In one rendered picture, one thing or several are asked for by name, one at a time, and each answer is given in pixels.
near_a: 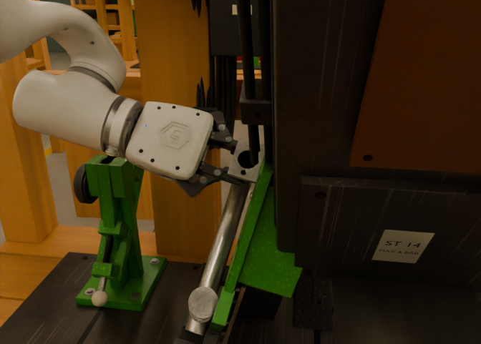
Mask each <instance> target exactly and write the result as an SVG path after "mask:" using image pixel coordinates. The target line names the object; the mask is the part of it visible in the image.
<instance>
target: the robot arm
mask: <svg viewBox="0 0 481 344"><path fill-rule="evenodd" d="M47 36H50V37H51V38H53V39H54V40H55V41H57V42H58V43H59V44H60V45H61V46H62V47H63V48H64V49H65V51H66V52H67V53H68V55H69V56H70V59H71V64H70V66H69V68H68V69H67V70H66V72H65V73H63V74H58V75H54V74H50V73H47V72H43V71H39V70H35V71H32V72H29V73H28V74H27V75H25V76H24V77H23V78H22V80H21V81H20V82H19V84H18V86H17V88H16V91H15V93H14V98H13V102H12V112H13V115H14V119H15V121H16V123H17V124H18V125H20V126H21V127H24V128H27V129H30V130H33V131H35V132H40V133H42V134H46V135H49V136H52V137H56V138H58V139H63V140H65V141H68V142H72V143H75V144H78V145H81V146H84V147H88V148H90V149H95V150H97V151H100V152H104V153H106V154H108V155H109V156H113V157H114V156H115V157H118V156H119V157H124V158H125V157H126V159H127V161H128V162H131V163H132V164H134V165H136V166H138V167H140V168H142V169H144V170H146V171H148V172H151V173H153V174H154V175H157V176H159V177H162V178H165V179H167V180H170V181H172V182H175V183H177V184H178V185H179V186H180V187H181V188H182V189H183V191H184V192H185V193H186V194H187V195H188V196H189V197H194V196H196V195H197V194H198V193H199V192H200V191H201V190H202V189H203V188H204V187H207V186H209V185H211V184H213V183H215V182H219V181H221V180H222V181H224V182H229V183H231V184H234V185H238V186H243V184H245V185H249V184H250V182H248V181H245V180H241V179H238V178H235V177H231V176H229V175H228V170H229V167H224V168H220V167H219V168H218V167H215V166H213V165H211V164H208V163H206V162H204V160H205V156H206V154H207V151H208V148H209V146H212V147H218V148H222V149H226V150H229V151H230V153H231V154H232V155H234V152H235V148H236V145H237V143H238V140H234V139H233V136H232V135H230V133H229V131H228V129H227V127H226V126H225V121H224V117H223V113H222V112H221V111H218V112H209V113H207V112H204V111H201V110H199V109H193V108H189V107H184V106H180V105H176V104H169V103H163V102H147V103H146V104H145V106H143V105H142V103H141V102H140V101H137V100H134V99H130V98H128V97H124V96H121V95H118V92H119V90H120V88H121V87H122V85H123V82H124V80H125V77H126V72H127V69H126V64H125V61H124V59H123V58H122V55H121V54H120V52H119V51H118V49H117V47H116V46H115V45H114V44H113V42H112V40H111V39H110V38H109V37H108V35H107V34H106V33H105V31H104V30H103V29H102V27H101V26H100V25H99V24H98V23H97V22H96V21H95V20H94V19H93V18H92V17H91V16H89V15H88V14H86V13H84V12H83V11H81V10H79V9H77V8H74V7H73V6H68V5H66V4H60V3H55V2H48V1H35V0H0V63H3V62H6V61H8V60H10V59H12V58H14V57H15V56H16V55H18V54H20V53H21V52H23V51H24V50H25V49H27V48H28V47H30V46H31V45H32V44H34V43H36V42H37V41H39V40H40V39H43V38H44V37H47ZM213 124H215V125H216V127H217V131H218V132H214V131H213ZM199 175H201V177H200V178H199V180H197V178H198V176H199ZM196 180H197V181H196ZM195 181H196V182H195Z"/></svg>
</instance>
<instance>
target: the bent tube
mask: <svg viewBox="0 0 481 344"><path fill-rule="evenodd" d="M264 155H265V147H264V145H263V144H260V152H259V153H258V161H259V163H258V164H257V165H252V164H251V159H250V150H249V140H247V139H243V138H240V137H239V139H238V143H237V145H236V148H235V151H234V155H233V158H232V161H231V164H230V167H229V170H228V175H229V176H231V177H235V178H238V179H241V180H245V181H248V182H250V184H249V185H245V184H243V186H238V185H234V184H231V186H230V190H229V193H228V197H227V200H226V203H225V207H224V210H223V214H222V217H221V219H220V223H219V226H218V230H217V232H216V235H215V239H214V241H213V245H212V247H211V250H210V254H209V257H208V261H207V263H206V266H205V269H204V272H203V276H202V278H201V281H200V284H199V288H200V287H207V288H211V289H212V290H214V291H215V293H216V294H218V290H219V287H220V283H221V280H222V277H223V273H224V271H225V266H226V264H227V261H228V257H229V254H230V250H231V248H232V244H233V241H234V238H235V234H236V231H237V229H238V224H239V222H240V219H241V215H242V212H243V208H244V205H245V203H246V199H247V196H248V192H249V189H250V187H251V183H254V184H255V183H256V182H257V179H258V175H259V172H260V169H261V165H262V162H263V158H264ZM241 172H242V173H246V175H242V174H241ZM208 323H209V321H208V322H206V323H198V322H195V321H194V320H193V319H192V318H191V316H190V315H189V318H188V322H187V325H186V327H185V330H187V331H190V332H192V333H196V334H199V335H204V336H205V332H206V330H207V326H208Z"/></svg>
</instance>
